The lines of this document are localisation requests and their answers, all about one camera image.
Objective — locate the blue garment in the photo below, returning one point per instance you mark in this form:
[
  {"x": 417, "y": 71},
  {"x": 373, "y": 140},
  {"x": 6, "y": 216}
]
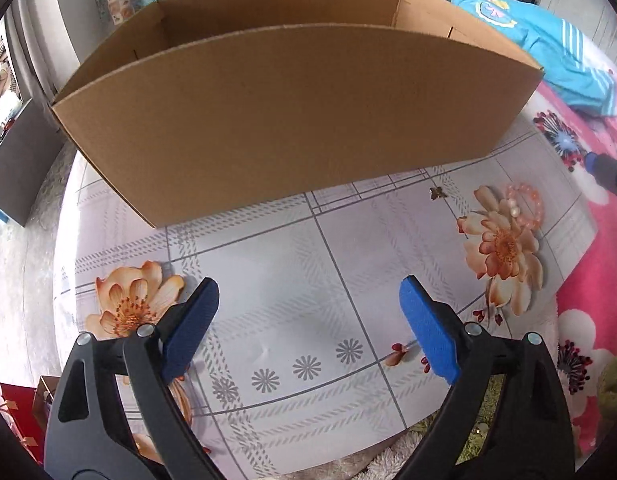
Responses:
[{"x": 575, "y": 68}]

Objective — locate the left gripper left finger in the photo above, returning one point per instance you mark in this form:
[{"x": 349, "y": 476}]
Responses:
[{"x": 88, "y": 436}]

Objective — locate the brown cardboard box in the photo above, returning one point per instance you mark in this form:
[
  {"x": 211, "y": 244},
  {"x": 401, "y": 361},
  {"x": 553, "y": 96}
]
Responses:
[{"x": 195, "y": 107}]

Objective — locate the small gold butterfly charm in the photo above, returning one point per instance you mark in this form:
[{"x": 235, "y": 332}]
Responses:
[{"x": 437, "y": 193}]

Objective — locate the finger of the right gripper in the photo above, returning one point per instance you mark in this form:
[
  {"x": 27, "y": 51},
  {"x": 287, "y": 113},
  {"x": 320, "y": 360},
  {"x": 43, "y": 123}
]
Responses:
[{"x": 603, "y": 168}]

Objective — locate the floral plaid table mat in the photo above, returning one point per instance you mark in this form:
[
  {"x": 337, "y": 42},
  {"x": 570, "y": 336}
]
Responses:
[{"x": 309, "y": 357}]

